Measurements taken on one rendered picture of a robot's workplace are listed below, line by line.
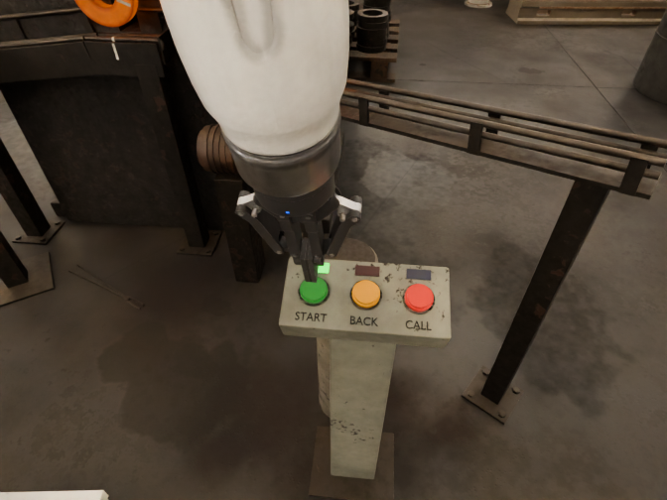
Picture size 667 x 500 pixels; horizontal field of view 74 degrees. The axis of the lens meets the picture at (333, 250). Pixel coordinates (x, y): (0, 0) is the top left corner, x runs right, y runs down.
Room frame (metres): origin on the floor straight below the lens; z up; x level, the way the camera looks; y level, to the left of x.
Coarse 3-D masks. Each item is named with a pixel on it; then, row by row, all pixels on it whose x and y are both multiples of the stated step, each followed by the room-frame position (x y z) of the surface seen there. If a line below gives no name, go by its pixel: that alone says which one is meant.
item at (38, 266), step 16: (0, 240) 1.00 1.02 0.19; (0, 256) 0.99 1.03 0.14; (16, 256) 1.04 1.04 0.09; (48, 256) 1.12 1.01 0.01; (0, 272) 0.98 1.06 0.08; (16, 272) 0.99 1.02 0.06; (32, 272) 1.04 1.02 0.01; (48, 272) 1.04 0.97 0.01; (0, 288) 0.97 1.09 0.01; (16, 288) 0.97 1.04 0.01; (32, 288) 0.97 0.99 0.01; (48, 288) 0.97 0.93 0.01; (0, 304) 0.90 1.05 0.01
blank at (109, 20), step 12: (84, 0) 1.20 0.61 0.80; (96, 0) 1.21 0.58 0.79; (120, 0) 1.19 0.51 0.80; (132, 0) 1.19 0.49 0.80; (84, 12) 1.20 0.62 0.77; (96, 12) 1.20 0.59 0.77; (108, 12) 1.20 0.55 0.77; (120, 12) 1.19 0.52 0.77; (132, 12) 1.19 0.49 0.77; (108, 24) 1.20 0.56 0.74; (120, 24) 1.19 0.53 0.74
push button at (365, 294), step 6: (360, 282) 0.43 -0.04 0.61; (366, 282) 0.43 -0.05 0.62; (372, 282) 0.43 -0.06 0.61; (354, 288) 0.43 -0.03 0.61; (360, 288) 0.42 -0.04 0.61; (366, 288) 0.42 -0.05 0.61; (372, 288) 0.42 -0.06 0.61; (378, 288) 0.42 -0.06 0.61; (354, 294) 0.41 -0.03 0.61; (360, 294) 0.41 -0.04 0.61; (366, 294) 0.41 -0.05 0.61; (372, 294) 0.41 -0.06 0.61; (378, 294) 0.42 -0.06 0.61; (354, 300) 0.41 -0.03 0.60; (360, 300) 0.41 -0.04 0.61; (366, 300) 0.41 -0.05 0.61; (372, 300) 0.41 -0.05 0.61; (378, 300) 0.41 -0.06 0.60; (360, 306) 0.40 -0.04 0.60; (366, 306) 0.40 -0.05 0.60; (372, 306) 0.40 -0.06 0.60
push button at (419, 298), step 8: (408, 288) 0.42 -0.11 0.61; (416, 288) 0.42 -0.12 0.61; (424, 288) 0.42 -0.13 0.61; (408, 296) 0.41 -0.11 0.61; (416, 296) 0.41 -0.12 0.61; (424, 296) 0.41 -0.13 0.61; (432, 296) 0.41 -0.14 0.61; (408, 304) 0.40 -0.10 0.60; (416, 304) 0.40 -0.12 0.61; (424, 304) 0.40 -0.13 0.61
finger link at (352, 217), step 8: (352, 200) 0.35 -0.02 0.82; (360, 200) 0.36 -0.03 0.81; (336, 216) 0.37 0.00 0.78; (352, 216) 0.34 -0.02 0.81; (360, 216) 0.34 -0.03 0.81; (336, 224) 0.36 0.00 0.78; (344, 224) 0.34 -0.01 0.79; (352, 224) 0.34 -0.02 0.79; (336, 232) 0.35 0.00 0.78; (344, 232) 0.35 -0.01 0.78; (336, 240) 0.36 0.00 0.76; (336, 248) 0.36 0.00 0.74
